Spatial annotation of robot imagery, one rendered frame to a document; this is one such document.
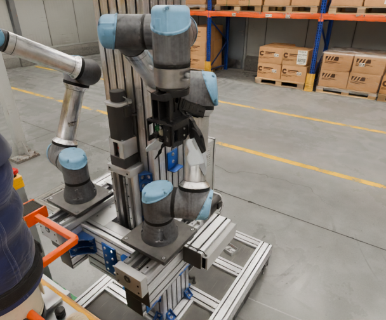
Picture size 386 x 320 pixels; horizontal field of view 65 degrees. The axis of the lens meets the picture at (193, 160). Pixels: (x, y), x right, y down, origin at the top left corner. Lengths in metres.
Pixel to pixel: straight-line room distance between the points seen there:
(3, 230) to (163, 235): 0.63
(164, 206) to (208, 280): 1.16
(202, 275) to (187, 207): 1.17
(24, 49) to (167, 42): 0.78
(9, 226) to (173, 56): 0.49
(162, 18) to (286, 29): 8.51
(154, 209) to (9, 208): 0.53
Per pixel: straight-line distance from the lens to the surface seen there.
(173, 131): 0.63
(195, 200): 1.10
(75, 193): 1.51
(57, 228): 1.16
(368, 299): 2.68
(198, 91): 1.04
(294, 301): 2.47
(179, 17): 0.61
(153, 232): 1.20
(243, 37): 9.48
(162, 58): 0.62
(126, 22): 0.74
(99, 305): 2.17
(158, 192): 1.11
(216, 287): 2.17
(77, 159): 1.44
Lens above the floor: 1.89
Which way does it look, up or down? 28 degrees down
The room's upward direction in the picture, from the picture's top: straight up
